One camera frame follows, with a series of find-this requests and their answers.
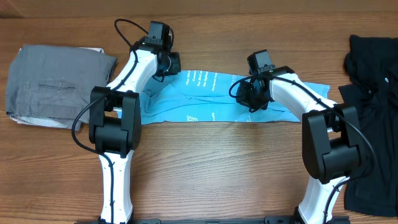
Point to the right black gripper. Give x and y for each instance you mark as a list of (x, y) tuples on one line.
[(241, 99)]

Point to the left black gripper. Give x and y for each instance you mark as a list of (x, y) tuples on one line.
[(175, 66)]

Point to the light blue printed t-shirt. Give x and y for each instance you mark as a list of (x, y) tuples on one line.
[(201, 96)]

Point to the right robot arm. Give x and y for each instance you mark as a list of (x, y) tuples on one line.
[(332, 144)]

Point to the black polo shirt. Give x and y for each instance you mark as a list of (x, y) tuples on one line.
[(372, 68)]

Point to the folded grey trousers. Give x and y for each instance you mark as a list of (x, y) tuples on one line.
[(49, 85)]

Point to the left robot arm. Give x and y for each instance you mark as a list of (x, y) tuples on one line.
[(115, 116)]

